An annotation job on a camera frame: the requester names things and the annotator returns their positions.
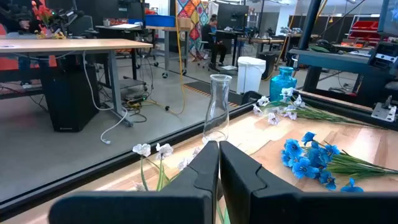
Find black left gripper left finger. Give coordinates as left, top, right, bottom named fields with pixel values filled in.
left=48, top=141, right=220, bottom=224

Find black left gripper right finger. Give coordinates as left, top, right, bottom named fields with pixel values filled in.
left=219, top=140, right=398, bottom=224

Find blue artificial flower spray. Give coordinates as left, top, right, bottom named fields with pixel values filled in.
left=280, top=131, right=398, bottom=193

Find white artificial flower spray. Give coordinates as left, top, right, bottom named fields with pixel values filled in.
left=252, top=86, right=379, bottom=129
left=132, top=142, right=203, bottom=192

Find clear glass vase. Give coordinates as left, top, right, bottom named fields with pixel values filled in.
left=202, top=73, right=233, bottom=146

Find blue glass vase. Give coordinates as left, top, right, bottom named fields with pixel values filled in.
left=269, top=66, right=298, bottom=102

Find yellow artificial flowers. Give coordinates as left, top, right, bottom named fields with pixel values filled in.
left=34, top=29, right=67, bottom=40

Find red artificial flowers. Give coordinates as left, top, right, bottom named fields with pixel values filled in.
left=30, top=0, right=54, bottom=29

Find black floor mat yellow striped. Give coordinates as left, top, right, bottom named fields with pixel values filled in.
left=182, top=80, right=245, bottom=108

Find white trash bin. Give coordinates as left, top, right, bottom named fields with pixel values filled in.
left=236, top=56, right=267, bottom=95

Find black trash bin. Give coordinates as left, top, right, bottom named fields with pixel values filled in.
left=257, top=50, right=278, bottom=80

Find black computer tower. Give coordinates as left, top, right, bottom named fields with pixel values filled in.
left=39, top=57, right=101, bottom=133

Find person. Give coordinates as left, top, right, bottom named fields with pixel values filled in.
left=201, top=14, right=228, bottom=68

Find wooden workbench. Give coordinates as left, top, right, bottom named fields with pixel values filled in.
left=238, top=36, right=286, bottom=58

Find wooden desk on castors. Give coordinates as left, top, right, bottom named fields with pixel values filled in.
left=95, top=24, right=191, bottom=79

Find cardboard box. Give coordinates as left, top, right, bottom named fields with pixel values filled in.
left=177, top=17, right=192, bottom=30

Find blue plastic bin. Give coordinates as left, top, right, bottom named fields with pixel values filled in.
left=144, top=14, right=176, bottom=28

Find colourful patchwork quilt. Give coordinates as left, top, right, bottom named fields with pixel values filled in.
left=175, top=0, right=210, bottom=60

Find black monitor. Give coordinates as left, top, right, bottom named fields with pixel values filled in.
left=216, top=2, right=250, bottom=30

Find wooden desk with grey legs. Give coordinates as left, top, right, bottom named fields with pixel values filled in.
left=0, top=38, right=154, bottom=128

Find red storage bins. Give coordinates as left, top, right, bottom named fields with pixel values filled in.
left=347, top=19, right=382, bottom=48

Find yellow cable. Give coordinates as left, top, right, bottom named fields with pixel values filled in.
left=146, top=0, right=187, bottom=116

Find white cable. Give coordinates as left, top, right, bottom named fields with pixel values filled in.
left=81, top=50, right=129, bottom=146

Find grey metal bracket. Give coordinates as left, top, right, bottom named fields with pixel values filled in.
left=371, top=95, right=397, bottom=123

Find black rig frame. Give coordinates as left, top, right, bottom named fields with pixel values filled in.
left=302, top=0, right=324, bottom=93

